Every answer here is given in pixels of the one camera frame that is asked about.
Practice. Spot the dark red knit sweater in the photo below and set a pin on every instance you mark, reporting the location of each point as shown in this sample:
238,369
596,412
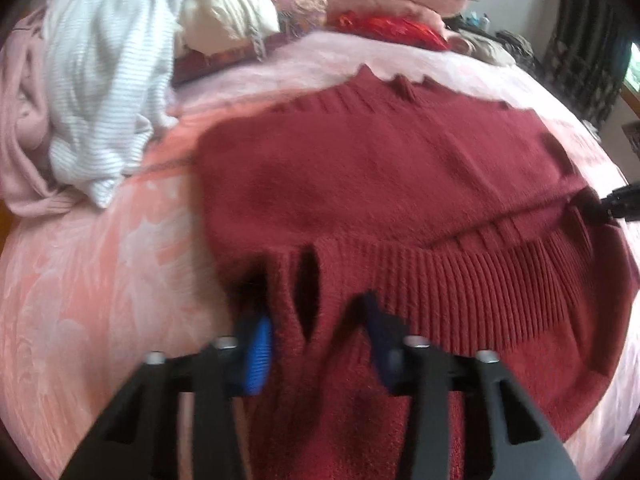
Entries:
465,217

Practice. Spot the red patterned cloth bag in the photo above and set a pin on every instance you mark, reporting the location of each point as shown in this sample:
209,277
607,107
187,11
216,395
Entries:
391,29

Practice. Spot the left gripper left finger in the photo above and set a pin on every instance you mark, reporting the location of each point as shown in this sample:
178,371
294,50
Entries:
136,435

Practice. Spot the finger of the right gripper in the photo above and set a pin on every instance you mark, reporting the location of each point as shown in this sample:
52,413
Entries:
623,203

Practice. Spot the dark patterned curtain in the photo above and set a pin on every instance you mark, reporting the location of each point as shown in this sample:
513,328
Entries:
587,57

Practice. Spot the cream zippered garment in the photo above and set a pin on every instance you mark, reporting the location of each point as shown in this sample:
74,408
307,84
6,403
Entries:
214,26

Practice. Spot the white striped knit garment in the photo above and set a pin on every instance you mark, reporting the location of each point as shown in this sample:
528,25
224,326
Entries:
108,67

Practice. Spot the pink floral bed blanket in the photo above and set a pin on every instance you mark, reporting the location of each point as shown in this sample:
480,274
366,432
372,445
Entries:
85,295

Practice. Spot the pink garment pile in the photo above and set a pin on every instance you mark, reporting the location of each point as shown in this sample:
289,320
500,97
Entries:
27,184

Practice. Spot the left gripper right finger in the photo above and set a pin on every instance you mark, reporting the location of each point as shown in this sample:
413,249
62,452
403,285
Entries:
507,436

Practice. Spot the purple paisley pillow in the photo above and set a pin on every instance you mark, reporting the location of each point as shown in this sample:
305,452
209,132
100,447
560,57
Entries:
297,19

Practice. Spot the beige garment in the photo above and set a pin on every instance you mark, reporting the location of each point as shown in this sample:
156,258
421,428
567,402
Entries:
480,48

